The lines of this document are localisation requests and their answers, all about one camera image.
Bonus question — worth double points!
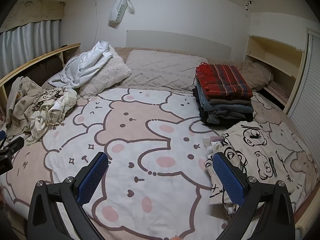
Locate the plain beige crumpled garment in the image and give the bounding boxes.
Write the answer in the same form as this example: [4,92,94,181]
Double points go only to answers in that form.
[5,76,43,140]

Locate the wooden bedside shelf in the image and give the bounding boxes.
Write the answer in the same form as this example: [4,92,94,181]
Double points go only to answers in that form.
[0,43,82,103]

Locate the thin hanging cable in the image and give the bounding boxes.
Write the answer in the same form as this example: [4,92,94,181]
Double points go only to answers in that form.
[94,0,99,40]

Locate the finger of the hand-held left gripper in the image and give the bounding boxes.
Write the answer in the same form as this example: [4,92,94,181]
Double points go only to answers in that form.
[3,136,25,155]

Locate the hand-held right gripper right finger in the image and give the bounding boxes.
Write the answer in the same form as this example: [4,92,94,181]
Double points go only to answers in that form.
[212,151,295,240]

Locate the cream bed frame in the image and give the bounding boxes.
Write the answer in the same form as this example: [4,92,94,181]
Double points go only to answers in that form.
[294,187,320,233]

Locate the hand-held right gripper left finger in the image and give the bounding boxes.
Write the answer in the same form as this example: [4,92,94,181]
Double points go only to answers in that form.
[26,151,109,240]

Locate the pink folded sheets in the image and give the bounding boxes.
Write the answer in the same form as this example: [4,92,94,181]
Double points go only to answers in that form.
[269,80,292,98]

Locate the white crumpled garment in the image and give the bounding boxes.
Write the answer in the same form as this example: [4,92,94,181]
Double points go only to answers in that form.
[47,40,113,88]

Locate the beige curtain valance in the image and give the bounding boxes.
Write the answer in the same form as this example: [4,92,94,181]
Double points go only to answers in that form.
[1,0,66,29]

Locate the cream wall shelf unit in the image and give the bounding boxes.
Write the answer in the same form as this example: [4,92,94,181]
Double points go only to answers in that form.
[246,12,309,112]

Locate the cream printed crumpled garment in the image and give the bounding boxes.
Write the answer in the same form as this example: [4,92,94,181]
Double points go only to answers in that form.
[27,87,78,145]

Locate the white pleated curtain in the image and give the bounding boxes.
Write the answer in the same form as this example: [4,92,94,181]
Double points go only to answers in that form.
[0,19,62,79]

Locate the fluffy beige pillow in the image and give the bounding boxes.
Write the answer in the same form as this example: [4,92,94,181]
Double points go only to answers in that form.
[77,46,132,98]

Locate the white louvered door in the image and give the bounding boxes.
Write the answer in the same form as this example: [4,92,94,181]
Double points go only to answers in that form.
[286,29,320,140]

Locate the cream bear print garment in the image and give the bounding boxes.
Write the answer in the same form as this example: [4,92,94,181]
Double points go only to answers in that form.
[204,121,298,214]

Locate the pink bear print blanket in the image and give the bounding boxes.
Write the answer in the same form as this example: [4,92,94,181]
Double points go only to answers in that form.
[0,86,315,240]

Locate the stack of folded clothes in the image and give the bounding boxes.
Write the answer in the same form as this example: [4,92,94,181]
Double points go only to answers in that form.
[193,64,254,125]

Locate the textured beige pillow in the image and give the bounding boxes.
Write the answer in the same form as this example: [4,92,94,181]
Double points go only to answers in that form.
[122,50,209,92]

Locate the white headboard panel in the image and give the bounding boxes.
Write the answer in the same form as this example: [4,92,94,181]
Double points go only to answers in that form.
[126,30,233,55]

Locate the white hanging tissue pouch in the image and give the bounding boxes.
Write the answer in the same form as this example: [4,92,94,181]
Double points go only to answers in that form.
[108,0,135,27]

